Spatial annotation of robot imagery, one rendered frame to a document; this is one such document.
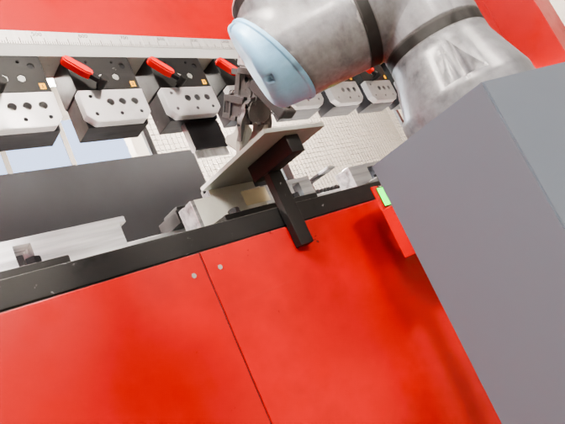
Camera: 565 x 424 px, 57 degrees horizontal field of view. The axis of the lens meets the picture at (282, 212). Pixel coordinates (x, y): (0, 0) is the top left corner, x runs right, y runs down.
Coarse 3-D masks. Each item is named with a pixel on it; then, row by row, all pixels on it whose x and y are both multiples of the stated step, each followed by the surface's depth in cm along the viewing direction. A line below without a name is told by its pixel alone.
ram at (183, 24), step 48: (0, 0) 107; (48, 0) 114; (96, 0) 122; (144, 0) 131; (192, 0) 142; (480, 0) 282; (0, 48) 102; (48, 48) 109; (96, 48) 116; (144, 48) 125; (192, 48) 134
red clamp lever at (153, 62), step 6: (150, 60) 119; (156, 60) 120; (150, 66) 120; (156, 66) 120; (162, 66) 120; (168, 66) 121; (162, 72) 121; (168, 72) 121; (174, 72) 122; (174, 78) 123; (180, 78) 122; (186, 78) 122; (180, 84) 123
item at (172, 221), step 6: (186, 204) 141; (174, 210) 140; (168, 216) 142; (174, 216) 138; (168, 222) 141; (174, 222) 138; (180, 222) 137; (162, 228) 143; (168, 228) 141; (174, 228) 139; (180, 228) 142
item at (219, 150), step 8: (208, 120) 131; (216, 120) 133; (184, 128) 127; (192, 128) 127; (200, 128) 129; (208, 128) 130; (216, 128) 132; (192, 136) 126; (200, 136) 128; (208, 136) 129; (216, 136) 131; (192, 144) 126; (200, 144) 127; (208, 144) 128; (216, 144) 130; (224, 144) 131; (192, 152) 126; (200, 152) 127; (208, 152) 128; (216, 152) 130; (224, 152) 131
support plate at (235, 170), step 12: (264, 132) 101; (276, 132) 104; (288, 132) 107; (300, 132) 110; (312, 132) 114; (252, 144) 104; (264, 144) 107; (240, 156) 108; (252, 156) 112; (228, 168) 112; (240, 168) 116; (216, 180) 117; (228, 180) 121; (240, 180) 125; (252, 180) 130
